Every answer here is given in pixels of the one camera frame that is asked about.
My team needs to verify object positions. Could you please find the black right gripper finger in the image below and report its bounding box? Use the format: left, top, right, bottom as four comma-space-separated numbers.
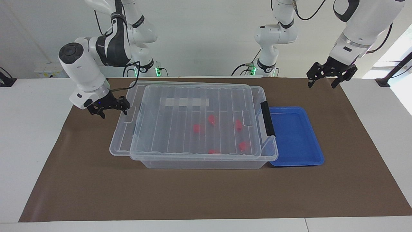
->
88, 108, 106, 119
118, 96, 130, 115

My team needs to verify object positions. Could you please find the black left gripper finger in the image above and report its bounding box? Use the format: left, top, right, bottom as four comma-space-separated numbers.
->
306, 63, 323, 88
331, 65, 358, 89

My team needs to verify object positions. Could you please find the clear ribbed box lid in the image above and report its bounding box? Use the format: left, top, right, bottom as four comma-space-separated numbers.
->
109, 81, 262, 160

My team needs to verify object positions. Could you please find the black box latch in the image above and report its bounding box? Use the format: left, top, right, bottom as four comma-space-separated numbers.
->
260, 101, 276, 137

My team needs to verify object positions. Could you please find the blue plastic tray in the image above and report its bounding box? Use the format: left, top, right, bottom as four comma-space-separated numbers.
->
267, 106, 324, 167

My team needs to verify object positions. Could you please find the clear plastic storage box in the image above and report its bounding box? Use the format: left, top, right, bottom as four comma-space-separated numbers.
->
130, 84, 279, 169

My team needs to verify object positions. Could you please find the black pole stand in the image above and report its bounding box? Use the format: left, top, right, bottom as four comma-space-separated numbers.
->
375, 52, 412, 87

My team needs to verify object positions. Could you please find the white power strip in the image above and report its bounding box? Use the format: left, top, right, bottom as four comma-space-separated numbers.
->
34, 63, 70, 79

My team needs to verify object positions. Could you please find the black stand foot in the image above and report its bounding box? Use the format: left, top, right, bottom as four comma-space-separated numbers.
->
0, 66, 17, 87

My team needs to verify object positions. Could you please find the brown table mat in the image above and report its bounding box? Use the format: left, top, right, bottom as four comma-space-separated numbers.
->
18, 77, 412, 223

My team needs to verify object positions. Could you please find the black base cable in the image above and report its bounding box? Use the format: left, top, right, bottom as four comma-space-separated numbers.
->
122, 63, 139, 78
232, 58, 258, 77

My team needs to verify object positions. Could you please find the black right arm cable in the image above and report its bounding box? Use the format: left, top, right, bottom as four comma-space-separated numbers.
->
93, 0, 142, 92

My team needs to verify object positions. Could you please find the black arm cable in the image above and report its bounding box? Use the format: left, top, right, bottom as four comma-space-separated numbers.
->
270, 0, 394, 54
93, 0, 142, 92

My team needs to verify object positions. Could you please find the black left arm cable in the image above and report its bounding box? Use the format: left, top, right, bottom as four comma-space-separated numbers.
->
270, 0, 394, 54

